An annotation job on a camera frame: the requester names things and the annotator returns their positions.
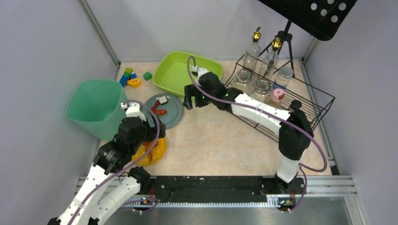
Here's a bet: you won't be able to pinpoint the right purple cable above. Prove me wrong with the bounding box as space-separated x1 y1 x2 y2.
186 56 328 212

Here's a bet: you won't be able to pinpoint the pink lid spice jar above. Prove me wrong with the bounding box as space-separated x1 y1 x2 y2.
265 88 285 108

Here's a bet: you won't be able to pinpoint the red drumstick food piece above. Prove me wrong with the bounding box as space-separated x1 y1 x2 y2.
151 101 160 111

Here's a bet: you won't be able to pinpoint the green toy cube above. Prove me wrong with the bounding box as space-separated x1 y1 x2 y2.
143 71 153 81

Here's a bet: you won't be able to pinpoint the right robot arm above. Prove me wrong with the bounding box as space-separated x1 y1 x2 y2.
184 69 316 183

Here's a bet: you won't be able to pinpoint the black wire rack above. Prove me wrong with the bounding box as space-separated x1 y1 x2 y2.
219 57 335 158

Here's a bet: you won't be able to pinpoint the black lid spice jar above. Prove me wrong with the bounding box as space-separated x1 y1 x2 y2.
290 100 302 111

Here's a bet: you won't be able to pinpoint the grey-blue plate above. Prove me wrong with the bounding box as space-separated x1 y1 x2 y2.
145 93 184 129

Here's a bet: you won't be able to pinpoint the brown food scraps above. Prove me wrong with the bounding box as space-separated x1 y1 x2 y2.
143 142 158 165

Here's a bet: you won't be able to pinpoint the red chili on grey plate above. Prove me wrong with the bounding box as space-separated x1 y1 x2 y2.
154 109 167 116

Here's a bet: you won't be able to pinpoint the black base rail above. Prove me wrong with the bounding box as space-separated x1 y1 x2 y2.
102 175 355 209

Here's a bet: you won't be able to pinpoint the green plastic basin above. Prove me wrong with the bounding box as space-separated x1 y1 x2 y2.
153 51 223 98

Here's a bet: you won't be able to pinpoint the black perforated tray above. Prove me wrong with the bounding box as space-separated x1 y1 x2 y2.
261 0 357 41

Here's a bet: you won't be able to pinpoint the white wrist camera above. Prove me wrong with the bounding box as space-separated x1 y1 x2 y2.
120 102 146 121
192 67 208 77

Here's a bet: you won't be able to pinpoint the silver lid blue label jar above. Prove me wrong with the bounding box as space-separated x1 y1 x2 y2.
272 66 294 90

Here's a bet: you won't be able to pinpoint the stacked toy blocks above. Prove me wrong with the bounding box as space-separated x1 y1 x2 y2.
119 67 137 87

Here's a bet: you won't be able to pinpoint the teal trash bin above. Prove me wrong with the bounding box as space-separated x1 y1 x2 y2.
66 79 128 142

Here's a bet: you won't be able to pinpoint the gold top oil bottle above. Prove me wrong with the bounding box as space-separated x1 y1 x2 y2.
243 27 261 72
258 37 282 79

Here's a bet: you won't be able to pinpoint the orange toy piece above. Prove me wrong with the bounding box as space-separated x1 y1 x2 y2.
127 78 142 88

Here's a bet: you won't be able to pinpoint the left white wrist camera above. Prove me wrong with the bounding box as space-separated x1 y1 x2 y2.
120 102 146 121

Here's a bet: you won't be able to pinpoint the black tripod stand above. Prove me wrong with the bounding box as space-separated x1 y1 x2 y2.
260 20 296 78

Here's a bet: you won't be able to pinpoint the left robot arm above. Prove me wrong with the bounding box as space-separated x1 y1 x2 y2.
48 115 166 225

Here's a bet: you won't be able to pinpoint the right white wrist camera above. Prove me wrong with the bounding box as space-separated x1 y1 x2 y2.
192 67 208 77

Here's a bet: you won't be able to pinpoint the white cube food piece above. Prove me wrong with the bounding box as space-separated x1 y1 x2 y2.
158 96 168 105

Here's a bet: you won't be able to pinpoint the yellow scalloped plate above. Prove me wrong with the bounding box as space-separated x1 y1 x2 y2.
132 137 167 166

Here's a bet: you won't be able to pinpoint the glass jar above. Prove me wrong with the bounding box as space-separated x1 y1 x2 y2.
249 79 271 102
231 69 252 94

